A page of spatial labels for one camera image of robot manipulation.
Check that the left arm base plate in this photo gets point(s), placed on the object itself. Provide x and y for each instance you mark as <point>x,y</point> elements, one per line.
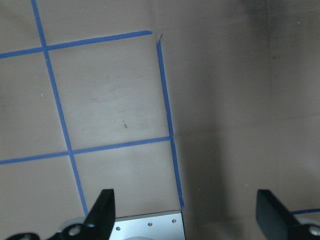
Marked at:
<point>167,225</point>

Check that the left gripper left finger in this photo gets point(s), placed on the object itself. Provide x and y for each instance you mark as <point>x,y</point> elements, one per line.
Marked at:
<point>99,223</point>

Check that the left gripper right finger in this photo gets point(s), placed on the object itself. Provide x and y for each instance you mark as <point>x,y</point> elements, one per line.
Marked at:
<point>276,222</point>

